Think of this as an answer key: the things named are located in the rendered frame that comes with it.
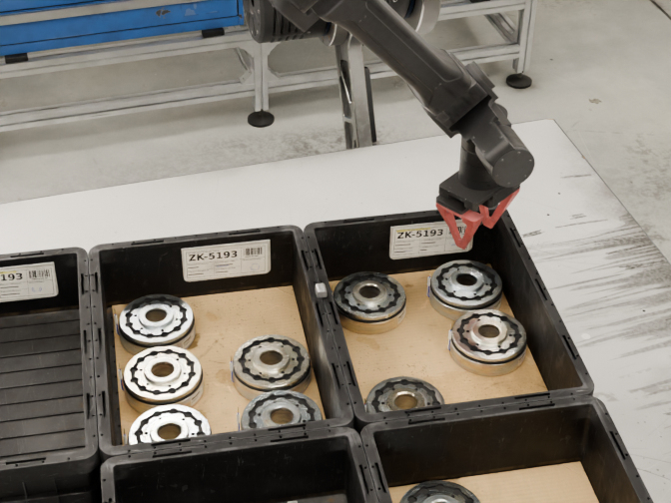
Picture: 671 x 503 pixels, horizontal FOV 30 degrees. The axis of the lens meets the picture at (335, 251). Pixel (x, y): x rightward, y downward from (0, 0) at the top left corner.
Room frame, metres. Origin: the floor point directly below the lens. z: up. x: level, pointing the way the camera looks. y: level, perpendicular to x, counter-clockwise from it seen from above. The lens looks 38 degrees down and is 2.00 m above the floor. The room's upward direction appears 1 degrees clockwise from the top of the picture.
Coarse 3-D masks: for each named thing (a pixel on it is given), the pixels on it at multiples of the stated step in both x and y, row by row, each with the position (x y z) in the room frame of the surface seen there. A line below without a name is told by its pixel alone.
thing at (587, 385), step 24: (384, 216) 1.44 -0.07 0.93; (408, 216) 1.44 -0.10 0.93; (432, 216) 1.45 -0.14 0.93; (456, 216) 1.45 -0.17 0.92; (504, 216) 1.45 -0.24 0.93; (312, 240) 1.38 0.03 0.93; (528, 264) 1.34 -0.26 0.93; (336, 312) 1.23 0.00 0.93; (552, 312) 1.24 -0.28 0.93; (336, 336) 1.18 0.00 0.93; (576, 360) 1.15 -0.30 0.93; (360, 408) 1.06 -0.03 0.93; (432, 408) 1.06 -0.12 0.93; (456, 408) 1.06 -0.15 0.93; (480, 408) 1.06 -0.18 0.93
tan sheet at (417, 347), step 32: (416, 288) 1.40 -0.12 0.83; (416, 320) 1.33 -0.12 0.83; (448, 320) 1.33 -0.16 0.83; (352, 352) 1.26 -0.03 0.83; (384, 352) 1.26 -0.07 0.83; (416, 352) 1.26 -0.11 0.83; (448, 352) 1.26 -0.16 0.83; (448, 384) 1.20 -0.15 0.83; (480, 384) 1.20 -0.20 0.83; (512, 384) 1.20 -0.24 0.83; (544, 384) 1.20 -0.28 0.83
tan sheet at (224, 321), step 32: (288, 288) 1.39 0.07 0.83; (224, 320) 1.32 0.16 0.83; (256, 320) 1.32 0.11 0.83; (288, 320) 1.32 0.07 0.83; (128, 352) 1.25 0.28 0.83; (192, 352) 1.26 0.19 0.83; (224, 352) 1.26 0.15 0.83; (224, 384) 1.19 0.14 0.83; (128, 416) 1.13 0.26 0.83; (224, 416) 1.14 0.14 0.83
